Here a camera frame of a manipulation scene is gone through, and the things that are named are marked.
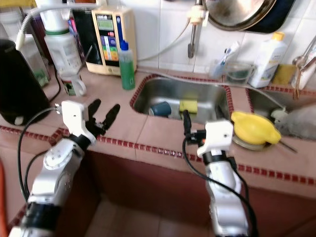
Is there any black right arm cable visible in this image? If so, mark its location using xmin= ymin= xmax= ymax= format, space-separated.
xmin=183 ymin=138 xmax=257 ymax=233

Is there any grey drain hose white nozzle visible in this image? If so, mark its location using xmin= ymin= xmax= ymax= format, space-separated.
xmin=136 ymin=69 xmax=277 ymax=92

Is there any hanging steel wok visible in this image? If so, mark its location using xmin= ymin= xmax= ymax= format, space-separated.
xmin=207 ymin=0 xmax=297 ymax=34

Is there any yellow scouring pad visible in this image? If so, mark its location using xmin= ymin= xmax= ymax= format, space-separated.
xmin=272 ymin=63 xmax=297 ymax=85

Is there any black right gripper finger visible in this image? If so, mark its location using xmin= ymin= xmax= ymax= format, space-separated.
xmin=182 ymin=110 xmax=193 ymax=140

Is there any clear plastic bag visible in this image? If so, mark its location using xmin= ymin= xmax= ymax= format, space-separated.
xmin=272 ymin=106 xmax=316 ymax=141

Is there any black electric kettle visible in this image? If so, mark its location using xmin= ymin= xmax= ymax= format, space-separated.
xmin=0 ymin=39 xmax=51 ymax=125

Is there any white blue toothbrush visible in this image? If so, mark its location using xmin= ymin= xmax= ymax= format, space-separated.
xmin=220 ymin=42 xmax=240 ymax=65

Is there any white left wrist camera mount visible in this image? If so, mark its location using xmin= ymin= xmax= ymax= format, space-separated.
xmin=62 ymin=100 xmax=94 ymax=144

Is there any brown under-counter cabinet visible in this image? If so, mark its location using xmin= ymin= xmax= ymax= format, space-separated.
xmin=74 ymin=151 xmax=316 ymax=237

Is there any blue rabbit mug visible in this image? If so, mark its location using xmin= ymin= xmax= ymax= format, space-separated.
xmin=148 ymin=101 xmax=172 ymax=118

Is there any white detergent bottle yellow cap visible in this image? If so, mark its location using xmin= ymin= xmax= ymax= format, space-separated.
xmin=248 ymin=32 xmax=288 ymax=88

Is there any orange gas hose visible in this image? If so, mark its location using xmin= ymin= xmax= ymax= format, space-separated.
xmin=0 ymin=175 xmax=10 ymax=237

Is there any curved white water hose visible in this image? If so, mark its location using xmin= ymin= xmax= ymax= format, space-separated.
xmin=136 ymin=22 xmax=193 ymax=62

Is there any white printed mug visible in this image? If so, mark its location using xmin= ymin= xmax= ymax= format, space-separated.
xmin=59 ymin=69 xmax=87 ymax=97

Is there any clear toothbrush cup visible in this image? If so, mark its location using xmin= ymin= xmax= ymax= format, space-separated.
xmin=208 ymin=58 xmax=227 ymax=79

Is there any yellow dish sponge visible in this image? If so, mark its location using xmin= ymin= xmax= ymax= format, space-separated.
xmin=179 ymin=99 xmax=199 ymax=113

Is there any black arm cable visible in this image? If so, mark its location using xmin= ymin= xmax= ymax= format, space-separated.
xmin=17 ymin=108 xmax=64 ymax=200
xmin=183 ymin=138 xmax=257 ymax=233

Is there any steel sink basin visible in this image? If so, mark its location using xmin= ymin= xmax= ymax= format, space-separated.
xmin=247 ymin=86 xmax=316 ymax=141
xmin=131 ymin=77 xmax=233 ymax=124

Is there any white water filter canister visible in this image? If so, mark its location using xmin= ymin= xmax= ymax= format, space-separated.
xmin=39 ymin=0 xmax=82 ymax=75

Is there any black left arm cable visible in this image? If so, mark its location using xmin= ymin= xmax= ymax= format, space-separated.
xmin=17 ymin=108 xmax=64 ymax=200

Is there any wall tap with white fitting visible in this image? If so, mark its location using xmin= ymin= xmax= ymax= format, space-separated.
xmin=187 ymin=0 xmax=208 ymax=59

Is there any beige water ionizer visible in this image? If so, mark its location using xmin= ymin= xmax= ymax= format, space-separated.
xmin=85 ymin=7 xmax=138 ymax=76

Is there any green dish soap bottle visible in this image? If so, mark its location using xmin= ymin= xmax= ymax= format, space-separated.
xmin=118 ymin=40 xmax=136 ymax=90

